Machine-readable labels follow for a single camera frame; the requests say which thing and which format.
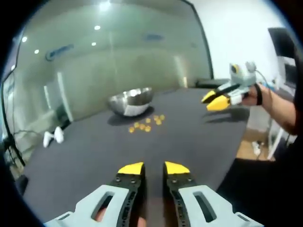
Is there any white side table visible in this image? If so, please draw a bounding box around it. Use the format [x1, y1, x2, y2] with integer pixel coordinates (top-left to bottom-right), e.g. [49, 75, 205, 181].
[267, 113, 292, 162]

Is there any black metal stand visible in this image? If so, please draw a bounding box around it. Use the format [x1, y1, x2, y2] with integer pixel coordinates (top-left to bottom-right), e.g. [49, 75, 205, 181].
[0, 68, 27, 167]

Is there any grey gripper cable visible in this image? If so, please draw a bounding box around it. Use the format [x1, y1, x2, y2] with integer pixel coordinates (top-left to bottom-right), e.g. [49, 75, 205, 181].
[254, 70, 273, 95]

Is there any person's black clothing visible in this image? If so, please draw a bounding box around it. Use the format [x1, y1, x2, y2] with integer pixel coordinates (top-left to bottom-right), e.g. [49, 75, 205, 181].
[216, 30, 303, 227]

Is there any person's right hand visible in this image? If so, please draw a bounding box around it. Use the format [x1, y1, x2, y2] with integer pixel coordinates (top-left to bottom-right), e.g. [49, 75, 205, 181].
[241, 84, 259, 106]

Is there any stainless steel bowl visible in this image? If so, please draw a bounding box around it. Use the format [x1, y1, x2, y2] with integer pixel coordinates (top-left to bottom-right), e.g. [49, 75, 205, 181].
[108, 87, 154, 117]

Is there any group of orange QQ candies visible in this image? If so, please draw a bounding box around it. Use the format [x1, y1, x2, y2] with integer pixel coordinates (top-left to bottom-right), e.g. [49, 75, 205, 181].
[129, 114, 166, 133]

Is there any black table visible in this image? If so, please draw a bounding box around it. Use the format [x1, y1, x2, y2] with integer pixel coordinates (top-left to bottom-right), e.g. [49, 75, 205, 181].
[22, 87, 251, 227]

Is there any black wrist strap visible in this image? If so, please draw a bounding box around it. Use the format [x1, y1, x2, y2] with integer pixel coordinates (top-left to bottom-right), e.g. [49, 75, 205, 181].
[255, 83, 264, 106]

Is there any white power strip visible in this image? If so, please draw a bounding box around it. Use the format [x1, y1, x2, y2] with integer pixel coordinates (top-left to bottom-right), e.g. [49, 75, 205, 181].
[251, 141, 261, 156]

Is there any black wall monitor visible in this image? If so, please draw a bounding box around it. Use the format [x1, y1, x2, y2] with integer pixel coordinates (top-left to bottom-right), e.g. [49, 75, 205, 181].
[267, 27, 296, 59]

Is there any black bench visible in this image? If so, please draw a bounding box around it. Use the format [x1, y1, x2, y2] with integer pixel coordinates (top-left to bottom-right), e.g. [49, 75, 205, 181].
[196, 78, 232, 88]

